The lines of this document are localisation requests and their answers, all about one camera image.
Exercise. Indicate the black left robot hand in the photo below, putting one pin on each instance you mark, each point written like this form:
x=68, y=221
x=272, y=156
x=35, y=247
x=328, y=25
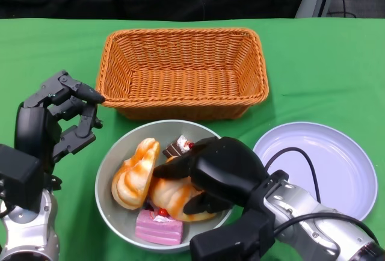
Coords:
x=30, y=128

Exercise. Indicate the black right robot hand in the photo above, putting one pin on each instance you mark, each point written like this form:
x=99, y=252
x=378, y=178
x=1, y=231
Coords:
x=225, y=167

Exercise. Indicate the elongated orange striped bread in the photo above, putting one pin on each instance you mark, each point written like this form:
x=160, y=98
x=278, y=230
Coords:
x=132, y=176

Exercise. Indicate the grey round bowl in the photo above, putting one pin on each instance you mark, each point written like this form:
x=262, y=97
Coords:
x=126, y=149

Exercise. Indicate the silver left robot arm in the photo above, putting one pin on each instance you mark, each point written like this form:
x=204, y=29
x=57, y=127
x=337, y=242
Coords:
x=30, y=237

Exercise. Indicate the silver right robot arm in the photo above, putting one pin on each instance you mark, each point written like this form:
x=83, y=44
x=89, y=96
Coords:
x=300, y=204

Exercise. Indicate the chocolate cake slice with cherry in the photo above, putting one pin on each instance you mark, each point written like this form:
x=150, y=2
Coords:
x=174, y=149

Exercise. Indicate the pink layered cake slice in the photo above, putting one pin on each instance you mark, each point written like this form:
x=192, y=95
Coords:
x=158, y=231

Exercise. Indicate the orange wicker basket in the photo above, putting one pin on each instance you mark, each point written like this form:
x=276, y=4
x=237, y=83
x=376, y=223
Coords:
x=183, y=83

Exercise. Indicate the white round plate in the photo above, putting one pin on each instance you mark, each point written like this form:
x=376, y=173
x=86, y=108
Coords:
x=337, y=152

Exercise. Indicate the green tablecloth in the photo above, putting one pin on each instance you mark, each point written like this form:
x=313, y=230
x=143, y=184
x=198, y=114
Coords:
x=316, y=62

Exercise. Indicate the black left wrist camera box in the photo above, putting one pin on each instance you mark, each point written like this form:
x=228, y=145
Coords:
x=18, y=176

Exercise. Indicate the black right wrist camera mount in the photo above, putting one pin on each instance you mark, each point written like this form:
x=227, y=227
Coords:
x=234, y=240

